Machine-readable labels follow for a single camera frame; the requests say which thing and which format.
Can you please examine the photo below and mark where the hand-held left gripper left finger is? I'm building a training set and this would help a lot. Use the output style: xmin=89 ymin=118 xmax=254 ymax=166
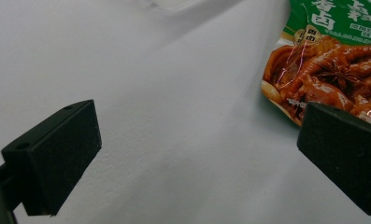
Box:
xmin=0 ymin=99 xmax=103 ymax=217

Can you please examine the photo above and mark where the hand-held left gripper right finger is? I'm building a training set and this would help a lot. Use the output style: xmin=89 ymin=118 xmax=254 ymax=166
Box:
xmin=296 ymin=101 xmax=371 ymax=217

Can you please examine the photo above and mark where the green snack packet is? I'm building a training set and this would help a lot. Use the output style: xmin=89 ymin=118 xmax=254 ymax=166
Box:
xmin=260 ymin=0 xmax=371 ymax=130

